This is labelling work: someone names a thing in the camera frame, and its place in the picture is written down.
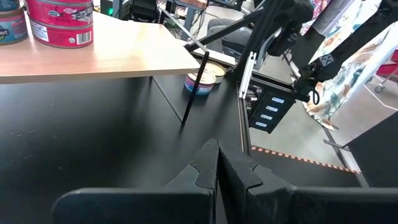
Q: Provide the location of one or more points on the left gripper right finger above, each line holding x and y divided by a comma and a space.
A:
236, 174

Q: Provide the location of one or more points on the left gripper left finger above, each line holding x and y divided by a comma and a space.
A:
203, 174

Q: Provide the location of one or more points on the red label seafood can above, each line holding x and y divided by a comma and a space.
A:
59, 36
59, 12

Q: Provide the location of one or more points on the blue label seafood can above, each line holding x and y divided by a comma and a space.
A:
12, 29
9, 4

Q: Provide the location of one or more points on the gold lid seafood can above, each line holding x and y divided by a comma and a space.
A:
217, 71

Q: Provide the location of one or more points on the black power strip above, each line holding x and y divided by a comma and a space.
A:
280, 109

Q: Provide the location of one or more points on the white lid pastel label can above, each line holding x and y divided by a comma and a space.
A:
206, 84

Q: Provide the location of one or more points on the black table mat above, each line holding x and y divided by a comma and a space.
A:
93, 140

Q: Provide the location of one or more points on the grey office chair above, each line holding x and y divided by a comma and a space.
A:
230, 42

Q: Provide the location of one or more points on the floral patterned cloth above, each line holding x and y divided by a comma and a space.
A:
342, 81

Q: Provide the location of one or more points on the dark grey desk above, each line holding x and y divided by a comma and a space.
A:
379, 149

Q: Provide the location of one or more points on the red wheeled cart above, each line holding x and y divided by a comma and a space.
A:
390, 67

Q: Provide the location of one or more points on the black aluminium rig frame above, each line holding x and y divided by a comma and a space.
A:
248, 77

